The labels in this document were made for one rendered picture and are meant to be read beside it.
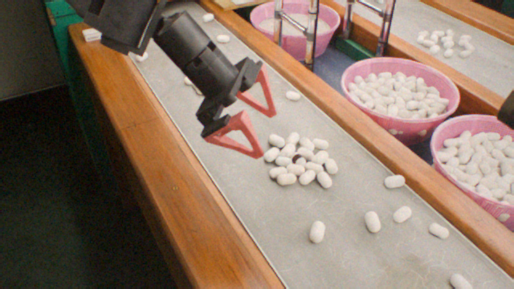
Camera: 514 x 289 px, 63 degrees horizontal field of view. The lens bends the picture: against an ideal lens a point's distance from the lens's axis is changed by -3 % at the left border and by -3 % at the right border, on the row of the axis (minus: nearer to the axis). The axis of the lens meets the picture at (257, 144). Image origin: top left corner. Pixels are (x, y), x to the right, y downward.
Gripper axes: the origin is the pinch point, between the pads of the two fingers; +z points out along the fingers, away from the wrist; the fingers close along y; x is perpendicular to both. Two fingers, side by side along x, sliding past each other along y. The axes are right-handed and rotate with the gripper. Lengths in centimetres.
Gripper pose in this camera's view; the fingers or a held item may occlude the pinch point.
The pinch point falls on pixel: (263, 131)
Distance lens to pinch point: 61.6
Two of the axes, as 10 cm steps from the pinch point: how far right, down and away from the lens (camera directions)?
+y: -2.2, 6.2, -7.5
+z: 6.2, 6.8, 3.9
